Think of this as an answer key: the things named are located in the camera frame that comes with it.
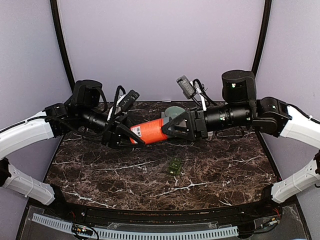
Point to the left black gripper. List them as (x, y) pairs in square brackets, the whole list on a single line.
[(110, 135)]

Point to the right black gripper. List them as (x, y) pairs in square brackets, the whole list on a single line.
[(196, 124)]

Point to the red pill bottle grey lid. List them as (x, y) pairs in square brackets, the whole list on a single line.
[(151, 132)]

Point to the green pill organizer box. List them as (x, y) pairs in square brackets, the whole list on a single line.
[(175, 166)]

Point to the white pill bottle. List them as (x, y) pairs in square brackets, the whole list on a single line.
[(210, 135)]

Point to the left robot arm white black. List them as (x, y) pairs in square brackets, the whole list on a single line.
[(79, 114)]

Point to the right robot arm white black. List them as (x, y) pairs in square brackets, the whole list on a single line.
[(267, 115)]

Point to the celadon green bowl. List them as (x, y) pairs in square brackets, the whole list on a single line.
[(173, 111)]

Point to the small circuit board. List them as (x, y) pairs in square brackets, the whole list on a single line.
[(81, 230)]

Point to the white slotted cable duct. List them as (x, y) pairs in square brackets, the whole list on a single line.
[(109, 234)]

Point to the black right frame post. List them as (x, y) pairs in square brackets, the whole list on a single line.
[(262, 36)]

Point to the black frame post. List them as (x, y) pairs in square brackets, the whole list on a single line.
[(54, 6), (262, 36)]

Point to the black left frame post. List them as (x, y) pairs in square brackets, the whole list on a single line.
[(54, 6)]

